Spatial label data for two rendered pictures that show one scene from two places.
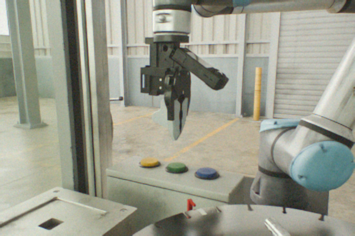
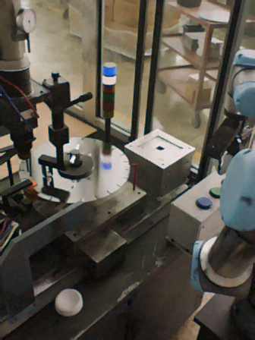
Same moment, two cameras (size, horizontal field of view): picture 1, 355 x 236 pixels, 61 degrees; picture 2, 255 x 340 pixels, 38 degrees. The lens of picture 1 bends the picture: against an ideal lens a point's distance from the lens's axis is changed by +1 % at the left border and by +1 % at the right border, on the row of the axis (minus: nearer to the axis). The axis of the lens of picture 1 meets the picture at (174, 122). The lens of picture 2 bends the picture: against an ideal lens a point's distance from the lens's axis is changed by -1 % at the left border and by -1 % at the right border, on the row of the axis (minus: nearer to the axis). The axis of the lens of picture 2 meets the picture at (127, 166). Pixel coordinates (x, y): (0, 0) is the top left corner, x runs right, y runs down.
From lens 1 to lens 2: 1.19 m
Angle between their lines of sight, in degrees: 94
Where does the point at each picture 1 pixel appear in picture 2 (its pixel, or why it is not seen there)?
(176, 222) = (122, 158)
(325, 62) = not seen: outside the picture
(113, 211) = (162, 162)
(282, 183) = not seen: hidden behind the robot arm
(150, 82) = not seen: hidden behind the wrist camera
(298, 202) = (234, 313)
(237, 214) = (121, 173)
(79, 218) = (162, 154)
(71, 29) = (221, 79)
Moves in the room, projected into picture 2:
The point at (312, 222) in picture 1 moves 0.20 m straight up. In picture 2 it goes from (106, 187) to (108, 126)
